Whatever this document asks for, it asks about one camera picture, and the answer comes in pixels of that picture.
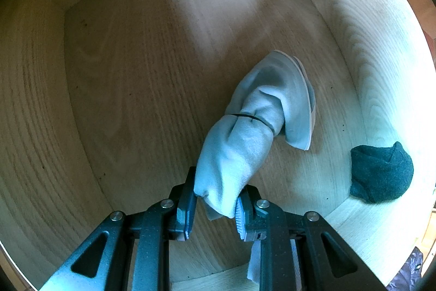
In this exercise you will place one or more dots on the dark teal sock ball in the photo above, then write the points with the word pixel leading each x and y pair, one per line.
pixel 380 174

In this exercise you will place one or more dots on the grey cloth bundle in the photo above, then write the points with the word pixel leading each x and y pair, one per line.
pixel 275 98

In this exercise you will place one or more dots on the purple puffy jacket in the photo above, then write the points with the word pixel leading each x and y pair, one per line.
pixel 409 275

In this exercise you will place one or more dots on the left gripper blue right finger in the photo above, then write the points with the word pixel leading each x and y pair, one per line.
pixel 299 252

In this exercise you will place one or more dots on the light blue knit sock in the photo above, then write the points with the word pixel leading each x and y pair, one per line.
pixel 254 265

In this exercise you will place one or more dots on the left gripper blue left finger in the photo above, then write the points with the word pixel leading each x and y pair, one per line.
pixel 130 252

